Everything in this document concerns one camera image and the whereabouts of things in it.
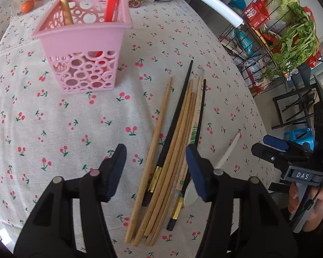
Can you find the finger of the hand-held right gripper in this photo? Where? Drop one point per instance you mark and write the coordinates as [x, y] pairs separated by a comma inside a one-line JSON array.
[[267, 153], [276, 142]]

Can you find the cherry print tablecloth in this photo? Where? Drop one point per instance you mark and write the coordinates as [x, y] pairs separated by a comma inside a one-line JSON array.
[[70, 126]]

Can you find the teal snack packet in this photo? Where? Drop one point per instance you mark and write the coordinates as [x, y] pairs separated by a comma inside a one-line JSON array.
[[245, 41]]

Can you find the blue plastic bag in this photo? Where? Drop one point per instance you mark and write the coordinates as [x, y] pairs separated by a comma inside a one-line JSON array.
[[236, 4]]

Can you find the white plastic spoon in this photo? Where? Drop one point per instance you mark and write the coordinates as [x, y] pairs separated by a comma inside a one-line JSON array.
[[230, 150]]

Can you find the leafy green vegetable bunch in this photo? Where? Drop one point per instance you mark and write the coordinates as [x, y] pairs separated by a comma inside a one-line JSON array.
[[298, 40]]

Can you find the wooden chopstick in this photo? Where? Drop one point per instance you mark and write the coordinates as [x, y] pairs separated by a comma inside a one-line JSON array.
[[63, 2], [174, 131], [183, 139], [192, 111], [178, 139], [153, 150]]

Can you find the blue plastic container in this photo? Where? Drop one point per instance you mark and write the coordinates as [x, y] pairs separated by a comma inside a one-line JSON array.
[[298, 137]]

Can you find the person's right hand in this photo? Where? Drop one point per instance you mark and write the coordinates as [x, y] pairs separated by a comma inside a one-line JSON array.
[[321, 207]]

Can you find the red plastic utensil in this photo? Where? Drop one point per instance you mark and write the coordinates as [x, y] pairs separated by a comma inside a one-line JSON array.
[[113, 2]]

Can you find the black chopstick with gold band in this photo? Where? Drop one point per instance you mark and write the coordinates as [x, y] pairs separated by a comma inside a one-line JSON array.
[[177, 107], [202, 104]]

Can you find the red plastic bag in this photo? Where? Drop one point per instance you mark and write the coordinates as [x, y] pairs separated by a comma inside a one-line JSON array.
[[313, 59]]

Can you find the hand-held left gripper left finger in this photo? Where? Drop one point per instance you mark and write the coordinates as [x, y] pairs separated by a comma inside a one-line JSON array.
[[115, 172]]

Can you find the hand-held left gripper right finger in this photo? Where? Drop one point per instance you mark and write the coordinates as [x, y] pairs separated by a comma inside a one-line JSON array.
[[197, 172]]

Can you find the red shopping bag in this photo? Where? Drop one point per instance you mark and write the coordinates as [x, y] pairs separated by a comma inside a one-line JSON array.
[[255, 12]]

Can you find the pink perforated plastic basket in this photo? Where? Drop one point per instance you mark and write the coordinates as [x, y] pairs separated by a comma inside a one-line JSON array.
[[78, 43]]

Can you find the black metal frame stand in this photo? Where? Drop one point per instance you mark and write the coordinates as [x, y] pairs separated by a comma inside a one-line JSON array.
[[293, 104]]

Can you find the wooden chopstick in basket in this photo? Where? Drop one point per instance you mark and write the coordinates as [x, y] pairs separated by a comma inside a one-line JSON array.
[[63, 2]]

